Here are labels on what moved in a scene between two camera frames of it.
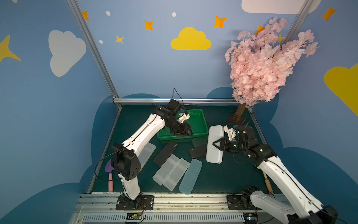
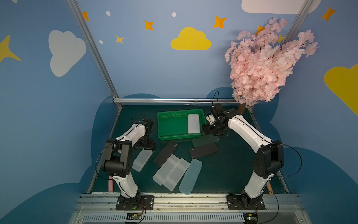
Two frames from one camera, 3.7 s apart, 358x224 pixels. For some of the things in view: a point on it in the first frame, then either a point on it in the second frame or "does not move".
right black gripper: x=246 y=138 → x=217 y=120
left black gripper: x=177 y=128 → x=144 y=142
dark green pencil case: x=199 y=141 does not move
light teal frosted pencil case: x=190 y=177 does not move
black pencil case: x=165 y=152 does not move
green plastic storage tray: x=197 y=122 does not move
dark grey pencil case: x=198 y=151 does not move
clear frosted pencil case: x=145 y=153 does not move
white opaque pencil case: x=213 y=154 → x=193 y=123
